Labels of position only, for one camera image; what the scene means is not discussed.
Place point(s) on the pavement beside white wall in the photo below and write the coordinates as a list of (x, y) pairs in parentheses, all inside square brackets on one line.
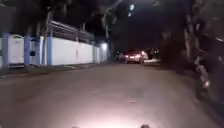
[(40, 69)]

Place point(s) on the parked motorcycle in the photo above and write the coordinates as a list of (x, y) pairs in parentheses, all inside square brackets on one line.
[(208, 71)]

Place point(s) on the white wall with blue pillars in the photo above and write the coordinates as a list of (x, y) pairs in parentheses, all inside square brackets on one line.
[(66, 50)]

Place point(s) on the grey asphalt road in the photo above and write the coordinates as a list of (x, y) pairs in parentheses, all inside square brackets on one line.
[(110, 90)]

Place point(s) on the tree trunk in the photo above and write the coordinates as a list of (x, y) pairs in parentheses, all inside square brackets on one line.
[(188, 36)]

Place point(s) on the robot's own part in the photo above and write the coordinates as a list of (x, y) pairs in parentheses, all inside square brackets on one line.
[(145, 126)]

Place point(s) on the car with red tail lights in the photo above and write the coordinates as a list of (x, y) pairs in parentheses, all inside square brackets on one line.
[(135, 56)]

